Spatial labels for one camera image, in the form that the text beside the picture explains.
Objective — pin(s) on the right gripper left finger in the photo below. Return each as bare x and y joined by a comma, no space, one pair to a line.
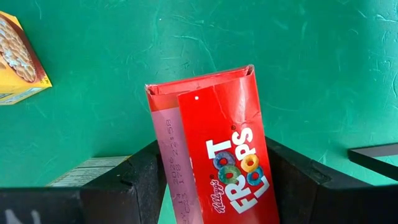
118,199

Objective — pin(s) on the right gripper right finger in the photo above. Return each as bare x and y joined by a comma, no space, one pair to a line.
311,199

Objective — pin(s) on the yellow Corn Pops cereal box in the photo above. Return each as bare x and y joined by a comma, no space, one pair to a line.
87,171
18,62

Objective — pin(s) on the red Froot Loops cereal box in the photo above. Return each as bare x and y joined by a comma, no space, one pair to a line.
224,118

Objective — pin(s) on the green table mat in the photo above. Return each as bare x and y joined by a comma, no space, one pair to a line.
186,46

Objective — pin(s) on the wooden shelf with black frame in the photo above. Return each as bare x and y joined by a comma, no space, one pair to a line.
373,158

